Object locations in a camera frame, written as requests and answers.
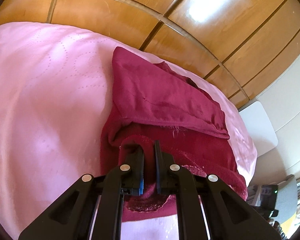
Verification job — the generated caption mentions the dark red small garment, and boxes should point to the dark red small garment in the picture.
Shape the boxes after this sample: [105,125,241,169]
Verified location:
[100,47,248,222]

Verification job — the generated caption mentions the white bedside table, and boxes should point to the white bedside table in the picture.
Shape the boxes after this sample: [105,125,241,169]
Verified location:
[239,101,278,157]

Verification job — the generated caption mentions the pink bedspread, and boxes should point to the pink bedspread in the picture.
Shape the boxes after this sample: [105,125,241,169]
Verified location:
[0,22,257,239]

